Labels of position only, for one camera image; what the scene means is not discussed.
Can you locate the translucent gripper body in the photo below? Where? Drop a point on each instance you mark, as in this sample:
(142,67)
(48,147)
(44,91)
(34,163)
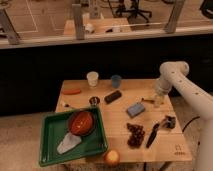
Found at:
(158,100)

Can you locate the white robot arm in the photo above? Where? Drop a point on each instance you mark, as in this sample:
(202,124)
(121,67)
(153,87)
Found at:
(173,75)

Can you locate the green plastic tray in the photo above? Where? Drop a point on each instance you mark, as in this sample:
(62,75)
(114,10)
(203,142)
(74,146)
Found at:
(55,127)

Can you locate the small dark toy object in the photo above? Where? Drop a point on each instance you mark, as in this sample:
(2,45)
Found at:
(168,122)

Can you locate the blue sponge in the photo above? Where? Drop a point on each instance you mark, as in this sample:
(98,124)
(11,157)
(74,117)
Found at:
(135,109)

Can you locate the bunch of dark grapes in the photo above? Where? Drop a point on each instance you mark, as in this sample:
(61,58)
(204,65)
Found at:
(137,135)

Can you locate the black rectangular block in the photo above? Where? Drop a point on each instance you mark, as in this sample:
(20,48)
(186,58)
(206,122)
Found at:
(112,97)

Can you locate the blue plastic cup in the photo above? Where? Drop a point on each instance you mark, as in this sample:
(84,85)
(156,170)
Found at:
(115,81)

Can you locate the small dark metal cup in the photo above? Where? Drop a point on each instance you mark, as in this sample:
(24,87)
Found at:
(94,101)

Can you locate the white paper cup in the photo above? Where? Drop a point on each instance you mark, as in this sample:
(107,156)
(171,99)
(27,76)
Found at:
(92,78)

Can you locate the yellow orange fruit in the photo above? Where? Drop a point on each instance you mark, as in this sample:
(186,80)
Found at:
(112,158)

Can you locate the red-brown bowl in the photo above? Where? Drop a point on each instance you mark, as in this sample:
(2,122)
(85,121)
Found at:
(81,123)

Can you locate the black office chair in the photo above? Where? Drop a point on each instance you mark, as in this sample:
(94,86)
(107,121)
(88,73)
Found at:
(133,11)

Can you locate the wooden background table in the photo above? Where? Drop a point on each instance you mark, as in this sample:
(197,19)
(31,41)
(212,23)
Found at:
(99,26)

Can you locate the white crumpled cloth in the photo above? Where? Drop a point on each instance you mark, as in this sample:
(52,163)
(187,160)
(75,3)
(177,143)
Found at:
(69,142)

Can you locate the black handled knife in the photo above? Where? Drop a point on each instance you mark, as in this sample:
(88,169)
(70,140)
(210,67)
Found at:
(152,135)

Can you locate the grey right railing post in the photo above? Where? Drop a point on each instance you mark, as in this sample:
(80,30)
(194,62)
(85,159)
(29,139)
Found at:
(175,14)

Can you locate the grey railing post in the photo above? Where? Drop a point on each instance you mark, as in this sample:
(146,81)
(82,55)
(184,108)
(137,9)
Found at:
(8,28)
(175,14)
(78,21)

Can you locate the grey middle railing post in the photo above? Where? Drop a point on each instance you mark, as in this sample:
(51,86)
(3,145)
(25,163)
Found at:
(78,21)

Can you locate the grey left railing post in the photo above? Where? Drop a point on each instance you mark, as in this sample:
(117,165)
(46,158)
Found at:
(8,28)

